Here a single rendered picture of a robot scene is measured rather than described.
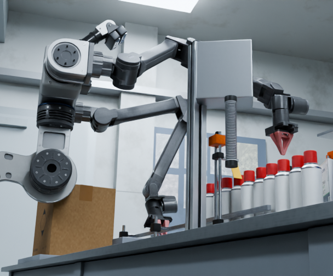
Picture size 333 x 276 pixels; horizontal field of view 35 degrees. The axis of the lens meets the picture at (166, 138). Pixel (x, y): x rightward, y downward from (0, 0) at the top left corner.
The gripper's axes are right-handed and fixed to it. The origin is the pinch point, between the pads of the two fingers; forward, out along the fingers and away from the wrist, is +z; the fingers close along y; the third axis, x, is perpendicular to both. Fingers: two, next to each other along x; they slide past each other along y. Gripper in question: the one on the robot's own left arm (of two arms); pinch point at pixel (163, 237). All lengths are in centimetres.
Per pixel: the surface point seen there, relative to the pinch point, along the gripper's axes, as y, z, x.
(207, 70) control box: -15, 3, -72
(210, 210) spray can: -1.4, 18.7, -32.0
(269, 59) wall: 205, -283, 19
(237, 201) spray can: -1, 28, -44
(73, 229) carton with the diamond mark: -33.5, -5.9, 5.3
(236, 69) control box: -8, 5, -76
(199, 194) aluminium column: -14, 27, -44
